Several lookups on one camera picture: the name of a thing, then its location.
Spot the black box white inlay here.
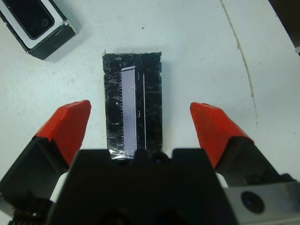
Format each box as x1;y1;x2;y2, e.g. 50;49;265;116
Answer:
0;0;78;61

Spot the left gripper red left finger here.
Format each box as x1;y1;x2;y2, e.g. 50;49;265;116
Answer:
0;100;92;213

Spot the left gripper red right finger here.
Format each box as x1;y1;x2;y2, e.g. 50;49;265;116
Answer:
189;101;283;188

